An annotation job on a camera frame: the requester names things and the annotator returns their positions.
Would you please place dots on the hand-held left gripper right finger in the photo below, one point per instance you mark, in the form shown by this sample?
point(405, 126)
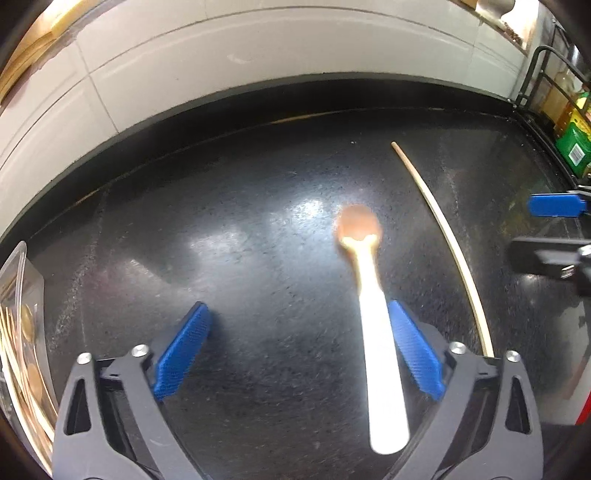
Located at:
point(415, 350)

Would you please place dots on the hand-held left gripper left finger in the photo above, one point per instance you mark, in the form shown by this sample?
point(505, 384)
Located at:
point(182, 350)

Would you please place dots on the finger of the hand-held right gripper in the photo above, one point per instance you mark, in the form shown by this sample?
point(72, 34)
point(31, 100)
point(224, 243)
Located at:
point(531, 254)
point(551, 205)

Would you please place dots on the single wooden chopstick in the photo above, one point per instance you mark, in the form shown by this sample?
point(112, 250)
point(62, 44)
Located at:
point(455, 249)

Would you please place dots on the clear plastic tray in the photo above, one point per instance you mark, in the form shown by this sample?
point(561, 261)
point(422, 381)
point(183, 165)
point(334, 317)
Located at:
point(32, 277)

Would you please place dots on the pile of wooden chopsticks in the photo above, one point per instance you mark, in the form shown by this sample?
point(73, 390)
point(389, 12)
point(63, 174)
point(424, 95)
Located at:
point(14, 350)

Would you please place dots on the green bottle yellow cap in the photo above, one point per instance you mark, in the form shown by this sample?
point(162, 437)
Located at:
point(584, 104)

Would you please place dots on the bag of dried chili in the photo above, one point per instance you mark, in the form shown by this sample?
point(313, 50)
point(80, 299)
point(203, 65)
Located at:
point(515, 34)

